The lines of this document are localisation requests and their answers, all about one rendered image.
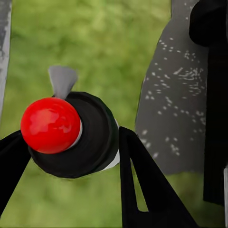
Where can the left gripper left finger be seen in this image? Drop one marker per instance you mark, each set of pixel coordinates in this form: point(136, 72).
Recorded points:
point(14, 157)

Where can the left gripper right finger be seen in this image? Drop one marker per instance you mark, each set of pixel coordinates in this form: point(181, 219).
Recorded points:
point(166, 210)

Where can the insectifuge atomizer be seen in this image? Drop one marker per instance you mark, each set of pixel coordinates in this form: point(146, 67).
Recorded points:
point(71, 134)

